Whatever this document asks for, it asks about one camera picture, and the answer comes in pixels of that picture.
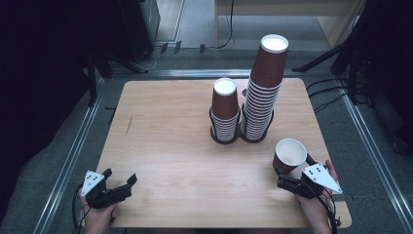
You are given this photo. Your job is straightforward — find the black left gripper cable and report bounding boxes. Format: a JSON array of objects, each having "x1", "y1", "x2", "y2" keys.
[{"x1": 72, "y1": 181, "x2": 95, "y2": 234}]

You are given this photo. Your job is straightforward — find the brown paper cup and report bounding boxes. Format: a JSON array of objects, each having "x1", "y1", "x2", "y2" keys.
[{"x1": 272, "y1": 137, "x2": 308, "y2": 176}]

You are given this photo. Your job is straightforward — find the short stack of brown cups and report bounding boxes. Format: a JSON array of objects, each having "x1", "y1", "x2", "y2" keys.
[{"x1": 208, "y1": 77, "x2": 242, "y2": 143}]

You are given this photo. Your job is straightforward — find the black metal stand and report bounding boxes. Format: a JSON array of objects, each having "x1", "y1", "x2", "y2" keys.
[{"x1": 85, "y1": 50, "x2": 114, "y2": 107}]

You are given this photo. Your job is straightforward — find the black tripod stand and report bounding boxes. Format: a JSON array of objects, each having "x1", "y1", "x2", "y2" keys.
[{"x1": 291, "y1": 0, "x2": 413, "y2": 105}]

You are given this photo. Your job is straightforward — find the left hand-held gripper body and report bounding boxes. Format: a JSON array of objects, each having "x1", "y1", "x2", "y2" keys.
[{"x1": 80, "y1": 170, "x2": 133, "y2": 210}]

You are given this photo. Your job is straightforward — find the metal floor rail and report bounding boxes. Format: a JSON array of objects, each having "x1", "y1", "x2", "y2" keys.
[
  {"x1": 335, "y1": 79, "x2": 413, "y2": 234},
  {"x1": 32, "y1": 77, "x2": 105, "y2": 234}
]

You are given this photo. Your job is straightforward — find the black cabinet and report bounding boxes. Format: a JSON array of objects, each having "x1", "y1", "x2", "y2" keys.
[{"x1": 118, "y1": 0, "x2": 161, "y2": 64}]

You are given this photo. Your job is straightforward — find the person's right hand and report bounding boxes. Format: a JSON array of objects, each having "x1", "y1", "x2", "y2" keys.
[{"x1": 294, "y1": 159, "x2": 341, "y2": 234}]

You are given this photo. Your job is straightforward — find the white cable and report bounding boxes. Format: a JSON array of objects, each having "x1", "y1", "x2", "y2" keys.
[{"x1": 137, "y1": 45, "x2": 164, "y2": 71}]

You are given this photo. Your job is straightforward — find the black double cup holder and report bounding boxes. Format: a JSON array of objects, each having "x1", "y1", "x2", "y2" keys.
[{"x1": 208, "y1": 102, "x2": 276, "y2": 145}]

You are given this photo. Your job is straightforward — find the light wooden furniture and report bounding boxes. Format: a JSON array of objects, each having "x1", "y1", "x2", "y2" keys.
[{"x1": 213, "y1": 0, "x2": 369, "y2": 49}]

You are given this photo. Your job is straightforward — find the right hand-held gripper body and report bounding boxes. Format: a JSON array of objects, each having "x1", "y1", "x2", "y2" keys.
[{"x1": 276, "y1": 163, "x2": 343, "y2": 200}]

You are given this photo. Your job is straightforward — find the black hanging cable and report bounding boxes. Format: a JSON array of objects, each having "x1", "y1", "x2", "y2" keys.
[{"x1": 216, "y1": 0, "x2": 236, "y2": 50}]

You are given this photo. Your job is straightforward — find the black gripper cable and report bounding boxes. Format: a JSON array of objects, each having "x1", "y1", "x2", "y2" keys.
[
  {"x1": 72, "y1": 181, "x2": 95, "y2": 234},
  {"x1": 310, "y1": 184, "x2": 343, "y2": 234}
]

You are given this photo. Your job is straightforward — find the person's left hand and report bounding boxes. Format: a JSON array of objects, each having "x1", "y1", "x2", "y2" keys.
[{"x1": 79, "y1": 194, "x2": 120, "y2": 234}]

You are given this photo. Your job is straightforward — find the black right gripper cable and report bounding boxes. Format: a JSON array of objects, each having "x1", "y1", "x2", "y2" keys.
[{"x1": 310, "y1": 184, "x2": 343, "y2": 234}]

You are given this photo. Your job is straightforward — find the tall stack of brown cups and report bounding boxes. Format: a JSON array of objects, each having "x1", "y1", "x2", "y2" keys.
[{"x1": 240, "y1": 33, "x2": 290, "y2": 143}]

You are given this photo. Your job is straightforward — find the black floor cable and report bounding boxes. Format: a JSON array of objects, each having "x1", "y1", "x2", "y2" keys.
[{"x1": 306, "y1": 76, "x2": 351, "y2": 114}]

